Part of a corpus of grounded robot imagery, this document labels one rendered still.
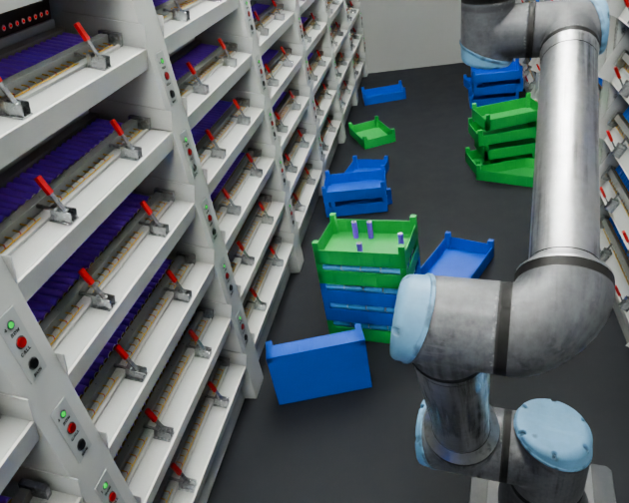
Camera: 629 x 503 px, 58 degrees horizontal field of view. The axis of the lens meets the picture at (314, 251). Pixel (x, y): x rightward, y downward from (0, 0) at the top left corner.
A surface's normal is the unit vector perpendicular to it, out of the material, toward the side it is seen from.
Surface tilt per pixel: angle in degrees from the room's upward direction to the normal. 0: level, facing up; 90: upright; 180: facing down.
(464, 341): 70
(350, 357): 90
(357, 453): 0
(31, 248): 16
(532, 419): 7
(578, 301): 50
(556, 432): 7
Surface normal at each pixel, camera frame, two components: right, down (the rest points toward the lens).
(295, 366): 0.10, 0.52
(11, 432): 0.11, -0.81
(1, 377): -0.18, 0.55
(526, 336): -0.17, 0.02
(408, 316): -0.36, -0.18
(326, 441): -0.16, -0.83
